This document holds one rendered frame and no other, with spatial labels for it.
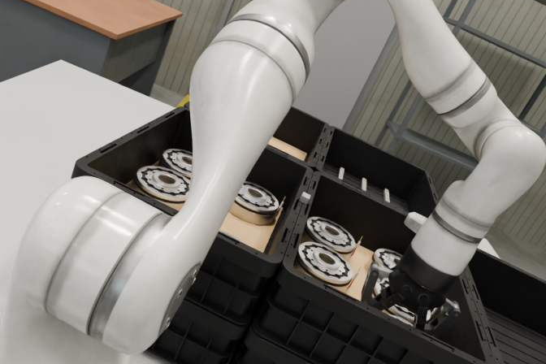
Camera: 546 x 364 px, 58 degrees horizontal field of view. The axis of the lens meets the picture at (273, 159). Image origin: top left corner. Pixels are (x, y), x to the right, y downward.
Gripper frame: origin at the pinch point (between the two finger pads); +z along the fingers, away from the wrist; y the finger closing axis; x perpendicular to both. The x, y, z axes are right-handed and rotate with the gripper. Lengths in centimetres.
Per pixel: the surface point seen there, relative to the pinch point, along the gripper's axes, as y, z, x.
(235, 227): -27.3, 3.0, 13.1
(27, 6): -161, 23, 142
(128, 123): -70, 16, 63
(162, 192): -40.1, 0.2, 7.4
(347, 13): -39, -26, 333
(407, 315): 3.6, -0.4, 6.4
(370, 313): -6.2, -7.1, -9.0
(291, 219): -19.5, -7.1, 4.8
